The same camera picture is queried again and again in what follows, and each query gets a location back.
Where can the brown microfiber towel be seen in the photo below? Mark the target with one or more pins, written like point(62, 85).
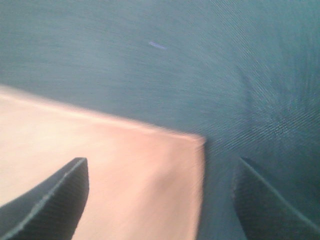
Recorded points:
point(145, 181)

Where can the black table cloth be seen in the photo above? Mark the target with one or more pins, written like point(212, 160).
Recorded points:
point(245, 74)

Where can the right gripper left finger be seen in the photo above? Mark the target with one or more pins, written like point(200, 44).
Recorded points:
point(52, 209)

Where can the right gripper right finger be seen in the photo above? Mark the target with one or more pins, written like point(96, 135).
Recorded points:
point(270, 208)

